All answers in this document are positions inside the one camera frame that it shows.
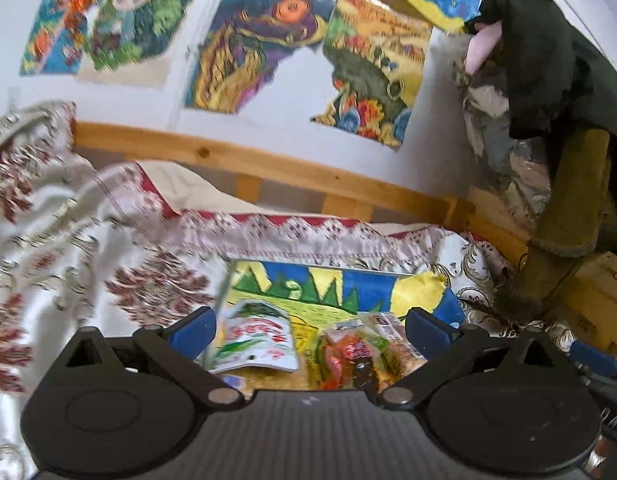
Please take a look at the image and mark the peanut brittle clear packet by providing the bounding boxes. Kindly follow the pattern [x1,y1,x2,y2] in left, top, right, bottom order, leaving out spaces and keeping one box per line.
[361,312,427,374]

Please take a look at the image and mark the white red snack pouch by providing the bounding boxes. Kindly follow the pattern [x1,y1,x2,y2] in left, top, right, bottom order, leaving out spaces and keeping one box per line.
[205,299,300,374]

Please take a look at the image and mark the brown date snack packet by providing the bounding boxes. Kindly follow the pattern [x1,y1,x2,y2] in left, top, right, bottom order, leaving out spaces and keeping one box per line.
[352,356,380,398]

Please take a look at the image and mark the orange red snack packet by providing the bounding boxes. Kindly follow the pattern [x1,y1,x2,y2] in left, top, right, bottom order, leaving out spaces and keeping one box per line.
[312,326,392,391]

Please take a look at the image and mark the rice cracker clear packet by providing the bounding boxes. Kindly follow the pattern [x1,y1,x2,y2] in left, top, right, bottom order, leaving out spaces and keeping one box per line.
[218,367,311,396]

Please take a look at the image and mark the floral satin bed cover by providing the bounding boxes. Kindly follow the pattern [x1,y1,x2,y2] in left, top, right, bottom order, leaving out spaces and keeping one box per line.
[0,100,575,480]

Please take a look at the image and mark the grey tray with drawing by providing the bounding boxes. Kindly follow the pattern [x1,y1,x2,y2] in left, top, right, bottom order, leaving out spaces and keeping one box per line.
[198,260,465,390]

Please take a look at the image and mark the cream pillow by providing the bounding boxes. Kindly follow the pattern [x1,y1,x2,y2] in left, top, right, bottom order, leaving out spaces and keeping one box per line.
[135,159,270,216]

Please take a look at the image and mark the brown hanging trousers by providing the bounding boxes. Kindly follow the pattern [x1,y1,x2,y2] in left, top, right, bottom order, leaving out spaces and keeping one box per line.
[495,129,610,324]

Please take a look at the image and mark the dark hanging clothes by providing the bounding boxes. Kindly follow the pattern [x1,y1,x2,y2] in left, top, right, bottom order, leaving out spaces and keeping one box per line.
[466,0,617,192]

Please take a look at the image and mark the wooden bed rail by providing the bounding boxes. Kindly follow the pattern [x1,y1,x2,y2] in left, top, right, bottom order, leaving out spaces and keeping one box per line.
[74,122,617,356]

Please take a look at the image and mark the orange girl wall drawing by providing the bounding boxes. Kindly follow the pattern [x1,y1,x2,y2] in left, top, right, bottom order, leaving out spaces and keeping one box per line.
[20,0,102,76]

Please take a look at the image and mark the blond child wall drawing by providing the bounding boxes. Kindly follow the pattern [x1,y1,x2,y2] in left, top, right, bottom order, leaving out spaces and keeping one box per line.
[77,0,194,89]

